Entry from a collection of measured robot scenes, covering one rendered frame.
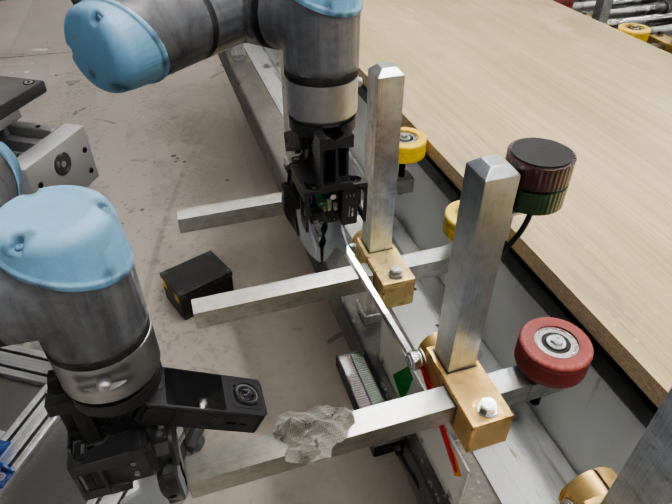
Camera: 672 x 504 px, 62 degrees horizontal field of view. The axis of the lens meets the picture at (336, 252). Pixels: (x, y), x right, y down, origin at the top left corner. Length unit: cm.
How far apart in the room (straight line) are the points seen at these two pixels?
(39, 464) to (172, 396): 103
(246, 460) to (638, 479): 35
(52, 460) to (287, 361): 71
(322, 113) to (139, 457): 35
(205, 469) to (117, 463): 12
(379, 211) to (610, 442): 43
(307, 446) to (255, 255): 165
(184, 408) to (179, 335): 145
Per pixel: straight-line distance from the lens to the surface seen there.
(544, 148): 54
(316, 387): 173
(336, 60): 55
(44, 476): 148
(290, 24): 55
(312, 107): 56
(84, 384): 44
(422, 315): 107
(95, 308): 39
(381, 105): 71
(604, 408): 83
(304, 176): 61
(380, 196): 78
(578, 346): 68
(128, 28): 50
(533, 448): 94
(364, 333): 92
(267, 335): 188
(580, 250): 83
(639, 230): 90
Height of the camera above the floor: 138
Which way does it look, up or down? 39 degrees down
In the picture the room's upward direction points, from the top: straight up
